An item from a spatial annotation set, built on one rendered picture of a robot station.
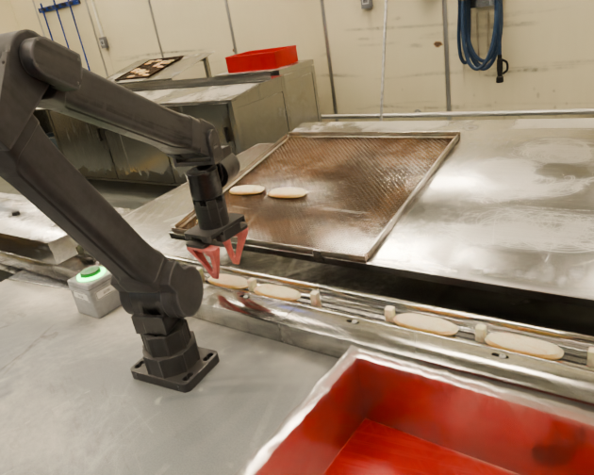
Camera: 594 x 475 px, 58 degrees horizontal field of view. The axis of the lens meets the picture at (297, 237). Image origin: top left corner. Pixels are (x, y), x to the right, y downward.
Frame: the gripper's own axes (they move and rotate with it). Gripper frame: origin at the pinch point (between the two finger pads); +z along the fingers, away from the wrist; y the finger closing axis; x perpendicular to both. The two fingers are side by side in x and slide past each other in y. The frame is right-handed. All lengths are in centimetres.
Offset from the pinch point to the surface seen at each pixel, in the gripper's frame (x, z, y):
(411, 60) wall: -125, 19, -370
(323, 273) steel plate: 12.7, 6.6, -13.6
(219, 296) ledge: 3.4, 2.2, 6.2
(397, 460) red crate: 46, 6, 23
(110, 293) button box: -20.4, 2.7, 12.5
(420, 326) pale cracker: 39.9, 2.7, 1.6
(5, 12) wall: -699, -90, -360
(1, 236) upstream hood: -67, -3, 9
